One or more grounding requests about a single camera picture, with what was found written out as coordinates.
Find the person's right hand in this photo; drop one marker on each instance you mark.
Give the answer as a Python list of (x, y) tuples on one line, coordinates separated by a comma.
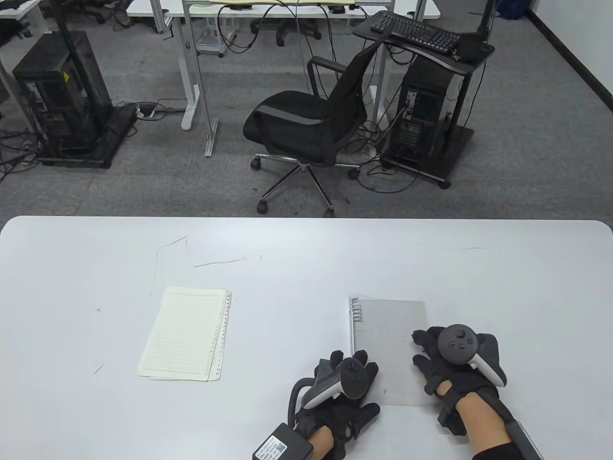
[(440, 378)]

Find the person's left hand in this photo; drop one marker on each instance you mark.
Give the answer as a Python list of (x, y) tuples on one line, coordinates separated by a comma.
[(349, 417)]

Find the stack of lined loose-leaf paper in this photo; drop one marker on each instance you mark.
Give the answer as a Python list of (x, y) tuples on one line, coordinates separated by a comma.
[(184, 333)]

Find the person's left forearm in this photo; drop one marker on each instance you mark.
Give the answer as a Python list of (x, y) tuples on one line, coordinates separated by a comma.
[(322, 443)]

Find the grey white left hand controller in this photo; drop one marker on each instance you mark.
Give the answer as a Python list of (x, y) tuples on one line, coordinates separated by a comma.
[(352, 378)]

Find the grey white hand controller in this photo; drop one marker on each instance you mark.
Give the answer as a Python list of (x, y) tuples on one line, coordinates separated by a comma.
[(352, 378), (457, 342)]

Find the grey white right hand controller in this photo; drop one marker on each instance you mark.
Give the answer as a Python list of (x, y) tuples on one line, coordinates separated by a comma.
[(457, 342)]

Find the black rolling computer cart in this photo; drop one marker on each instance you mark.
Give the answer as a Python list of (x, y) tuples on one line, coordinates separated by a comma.
[(457, 143)]

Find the black office chair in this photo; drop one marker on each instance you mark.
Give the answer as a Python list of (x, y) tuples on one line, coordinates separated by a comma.
[(297, 120)]

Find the black pouch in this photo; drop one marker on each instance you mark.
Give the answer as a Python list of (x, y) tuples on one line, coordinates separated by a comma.
[(469, 48)]

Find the black keyboard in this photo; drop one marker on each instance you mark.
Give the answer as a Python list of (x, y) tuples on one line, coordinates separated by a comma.
[(416, 31)]

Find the white power strip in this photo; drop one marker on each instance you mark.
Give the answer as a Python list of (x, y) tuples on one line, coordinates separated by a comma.
[(146, 111)]

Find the black chair wheel base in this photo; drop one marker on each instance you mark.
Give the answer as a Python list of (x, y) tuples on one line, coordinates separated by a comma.
[(297, 28)]

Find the long white desk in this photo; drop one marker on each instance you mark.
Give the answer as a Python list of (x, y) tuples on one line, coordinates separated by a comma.
[(287, 9)]

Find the clear plastic box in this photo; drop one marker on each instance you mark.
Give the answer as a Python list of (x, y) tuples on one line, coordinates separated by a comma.
[(210, 38)]

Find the black glass-sided computer tower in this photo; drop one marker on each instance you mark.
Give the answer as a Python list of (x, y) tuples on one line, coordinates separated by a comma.
[(52, 96)]

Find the black pole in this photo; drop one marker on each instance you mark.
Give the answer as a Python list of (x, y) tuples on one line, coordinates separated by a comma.
[(72, 48)]

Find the small white desk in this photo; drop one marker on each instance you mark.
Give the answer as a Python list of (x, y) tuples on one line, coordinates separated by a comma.
[(14, 9)]

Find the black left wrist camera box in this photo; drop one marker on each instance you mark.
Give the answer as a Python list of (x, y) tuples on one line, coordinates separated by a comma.
[(282, 443)]

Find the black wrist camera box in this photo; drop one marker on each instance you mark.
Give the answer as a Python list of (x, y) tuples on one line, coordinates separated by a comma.
[(282, 443), (524, 441)]

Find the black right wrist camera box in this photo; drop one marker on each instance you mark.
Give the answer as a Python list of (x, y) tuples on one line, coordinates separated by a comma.
[(524, 441)]

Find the aluminium frame post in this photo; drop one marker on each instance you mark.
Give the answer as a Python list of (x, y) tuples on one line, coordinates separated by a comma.
[(198, 72)]

